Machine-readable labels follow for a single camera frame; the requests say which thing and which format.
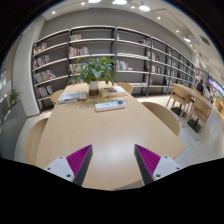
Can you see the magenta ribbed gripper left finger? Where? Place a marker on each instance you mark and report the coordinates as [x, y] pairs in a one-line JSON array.
[[72, 168]]

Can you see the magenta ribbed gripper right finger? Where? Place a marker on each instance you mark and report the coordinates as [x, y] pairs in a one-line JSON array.
[[152, 166]]

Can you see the wooden chair near left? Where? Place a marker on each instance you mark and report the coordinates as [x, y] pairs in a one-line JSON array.
[[32, 141]]

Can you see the wooden chair near right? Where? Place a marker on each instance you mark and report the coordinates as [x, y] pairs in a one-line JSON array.
[[161, 119]]

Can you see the white power strip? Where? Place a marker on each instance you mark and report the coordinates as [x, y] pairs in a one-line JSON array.
[[109, 106]]

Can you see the wooden chair right front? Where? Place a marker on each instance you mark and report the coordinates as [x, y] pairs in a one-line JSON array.
[[198, 115]]

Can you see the wooden chair far left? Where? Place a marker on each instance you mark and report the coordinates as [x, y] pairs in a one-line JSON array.
[[55, 96]]

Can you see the wooden chair far right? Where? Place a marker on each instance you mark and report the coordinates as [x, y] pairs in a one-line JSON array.
[[126, 86]]

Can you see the yellow-green book right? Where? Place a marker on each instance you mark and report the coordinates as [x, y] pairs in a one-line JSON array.
[[112, 91]]

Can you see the seated person in dark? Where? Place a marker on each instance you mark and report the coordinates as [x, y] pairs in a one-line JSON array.
[[200, 87]]

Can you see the small plant at left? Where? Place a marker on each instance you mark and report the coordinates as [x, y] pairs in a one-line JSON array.
[[13, 96]]

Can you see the green potted plant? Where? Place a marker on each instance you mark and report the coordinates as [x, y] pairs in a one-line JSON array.
[[91, 71]]

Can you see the large grey bookshelf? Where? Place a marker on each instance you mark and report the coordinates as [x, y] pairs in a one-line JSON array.
[[148, 64]]

